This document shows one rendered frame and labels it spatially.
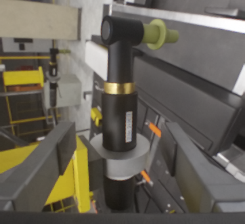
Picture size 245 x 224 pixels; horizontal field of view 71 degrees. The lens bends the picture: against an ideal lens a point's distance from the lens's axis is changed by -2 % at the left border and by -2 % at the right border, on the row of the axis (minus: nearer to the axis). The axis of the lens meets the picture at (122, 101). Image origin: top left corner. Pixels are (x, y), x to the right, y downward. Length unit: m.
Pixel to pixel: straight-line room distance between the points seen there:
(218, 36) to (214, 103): 0.22
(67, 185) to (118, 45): 0.17
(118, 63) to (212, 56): 0.44
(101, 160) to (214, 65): 0.48
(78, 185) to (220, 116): 0.37
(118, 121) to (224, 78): 0.43
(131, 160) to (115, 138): 0.03
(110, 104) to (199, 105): 0.33
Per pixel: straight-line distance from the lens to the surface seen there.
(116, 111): 0.21
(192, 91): 0.51
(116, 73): 0.21
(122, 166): 0.22
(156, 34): 0.24
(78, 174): 0.20
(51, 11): 4.86
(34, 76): 1.07
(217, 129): 0.49
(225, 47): 0.59
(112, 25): 0.20
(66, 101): 5.35
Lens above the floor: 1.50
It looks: 29 degrees down
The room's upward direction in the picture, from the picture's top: 98 degrees counter-clockwise
